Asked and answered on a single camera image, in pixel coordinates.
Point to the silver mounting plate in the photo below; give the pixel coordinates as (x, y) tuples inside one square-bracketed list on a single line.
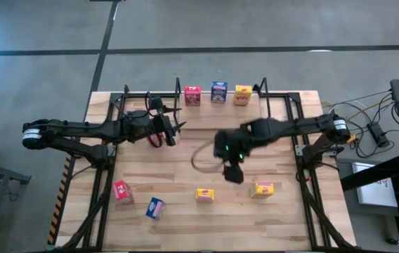
[(299, 150)]

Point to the blue Frosted Flakes cereal box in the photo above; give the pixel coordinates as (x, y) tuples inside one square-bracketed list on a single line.
[(219, 92), (155, 208)]

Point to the black metal table frame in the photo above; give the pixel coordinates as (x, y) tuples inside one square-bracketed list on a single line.
[(140, 95)]

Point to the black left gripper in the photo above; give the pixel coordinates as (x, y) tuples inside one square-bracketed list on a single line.
[(140, 124)]

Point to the black power adapter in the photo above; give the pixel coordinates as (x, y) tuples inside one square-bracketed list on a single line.
[(378, 135)]

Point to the black metal beam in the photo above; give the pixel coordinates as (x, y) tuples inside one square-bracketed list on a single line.
[(378, 172)]

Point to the white board sheet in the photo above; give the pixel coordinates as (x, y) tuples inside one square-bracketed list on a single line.
[(375, 189)]

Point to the yellow Corn Pops cereal box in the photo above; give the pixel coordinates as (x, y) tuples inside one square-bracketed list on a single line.
[(205, 195), (242, 95), (262, 190)]

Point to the red Froot Loops cereal box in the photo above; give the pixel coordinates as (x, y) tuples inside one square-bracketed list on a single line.
[(192, 96), (150, 140), (123, 192)]

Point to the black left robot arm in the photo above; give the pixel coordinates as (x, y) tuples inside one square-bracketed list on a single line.
[(80, 127)]

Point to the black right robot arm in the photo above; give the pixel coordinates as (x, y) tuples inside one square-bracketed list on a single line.
[(301, 123)]

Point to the yellow black hazard strip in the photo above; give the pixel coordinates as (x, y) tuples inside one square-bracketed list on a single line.
[(59, 200)]

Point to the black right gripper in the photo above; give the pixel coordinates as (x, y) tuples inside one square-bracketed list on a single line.
[(234, 145)]

